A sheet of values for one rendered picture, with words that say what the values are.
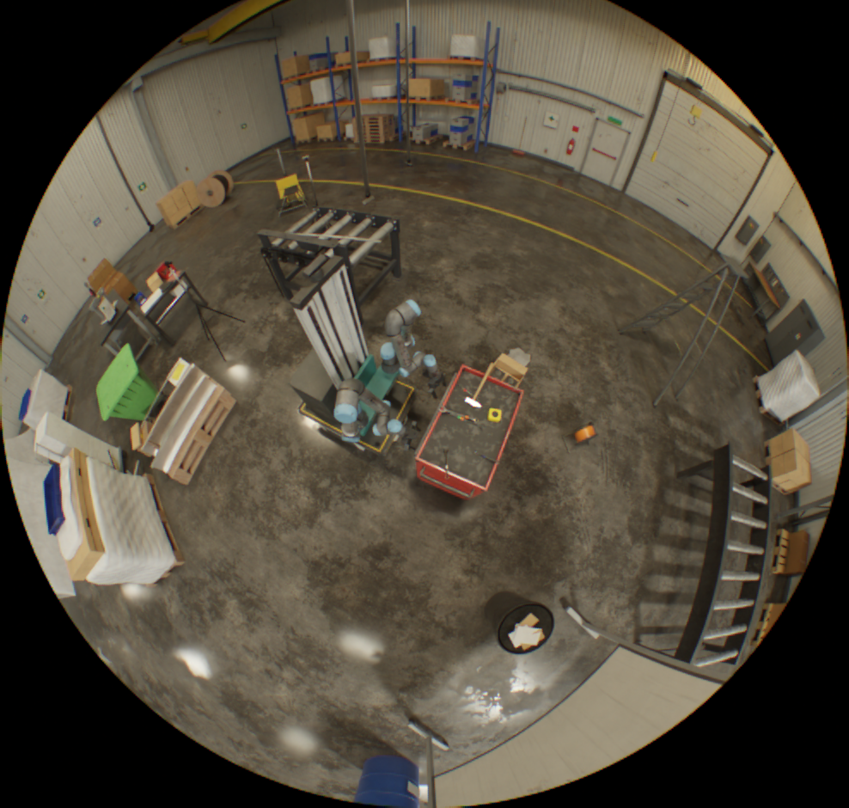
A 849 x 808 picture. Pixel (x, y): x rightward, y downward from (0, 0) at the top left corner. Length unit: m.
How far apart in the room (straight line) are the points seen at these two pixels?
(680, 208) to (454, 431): 10.89
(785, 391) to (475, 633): 6.55
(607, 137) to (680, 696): 11.17
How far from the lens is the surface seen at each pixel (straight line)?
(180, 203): 10.13
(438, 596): 2.71
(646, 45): 11.09
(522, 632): 2.23
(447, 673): 3.05
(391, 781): 3.61
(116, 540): 3.30
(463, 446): 1.78
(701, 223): 11.98
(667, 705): 2.16
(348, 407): 1.41
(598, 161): 10.79
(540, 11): 11.10
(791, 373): 7.02
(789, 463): 6.47
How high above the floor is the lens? 2.61
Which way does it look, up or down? 62 degrees down
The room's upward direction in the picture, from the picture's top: 1 degrees clockwise
